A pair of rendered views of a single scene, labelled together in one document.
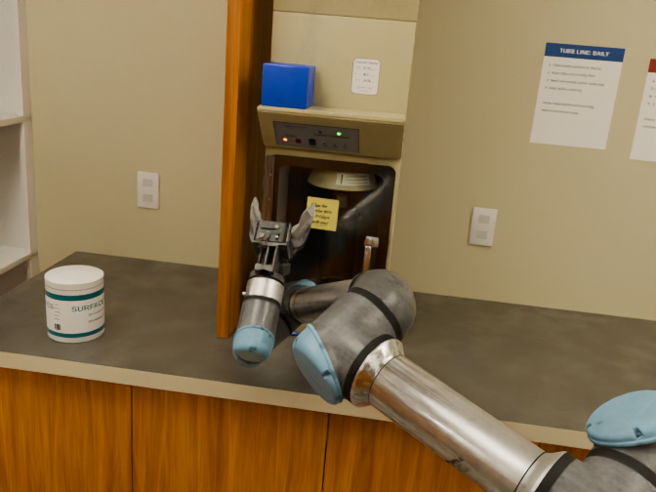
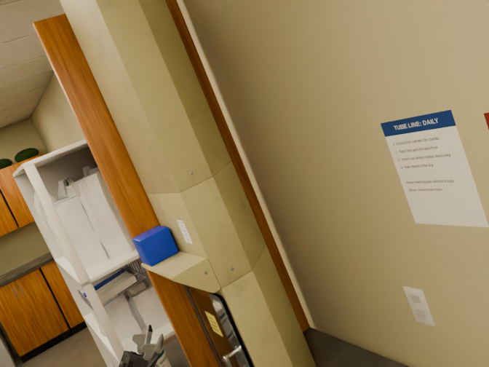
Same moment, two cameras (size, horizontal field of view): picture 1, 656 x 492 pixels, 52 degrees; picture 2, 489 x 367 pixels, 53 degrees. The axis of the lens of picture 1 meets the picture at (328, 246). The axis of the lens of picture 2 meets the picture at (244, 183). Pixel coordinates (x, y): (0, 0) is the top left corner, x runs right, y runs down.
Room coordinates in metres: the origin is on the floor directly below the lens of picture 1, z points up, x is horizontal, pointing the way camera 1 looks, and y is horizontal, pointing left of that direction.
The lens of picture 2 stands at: (1.00, -1.38, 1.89)
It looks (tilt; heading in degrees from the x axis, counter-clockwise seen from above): 10 degrees down; 58
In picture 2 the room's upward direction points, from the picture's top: 22 degrees counter-clockwise
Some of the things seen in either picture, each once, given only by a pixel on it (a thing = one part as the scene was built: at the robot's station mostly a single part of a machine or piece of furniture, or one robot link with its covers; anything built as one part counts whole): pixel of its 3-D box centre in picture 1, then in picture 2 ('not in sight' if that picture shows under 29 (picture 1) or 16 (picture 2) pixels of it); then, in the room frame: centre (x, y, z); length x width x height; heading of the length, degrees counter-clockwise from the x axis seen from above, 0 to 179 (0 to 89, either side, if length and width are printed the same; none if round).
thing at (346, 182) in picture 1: (325, 241); (225, 342); (1.57, 0.01, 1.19); 0.30 x 0.01 x 0.40; 84
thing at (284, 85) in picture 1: (288, 85); (155, 245); (1.53, 0.12, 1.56); 0.10 x 0.10 x 0.09; 84
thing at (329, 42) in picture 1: (336, 177); (242, 285); (1.70, -0.01, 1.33); 0.32 x 0.25 x 0.77; 84
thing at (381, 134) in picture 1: (331, 132); (177, 275); (1.52, 0.01, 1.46); 0.32 x 0.12 x 0.10; 84
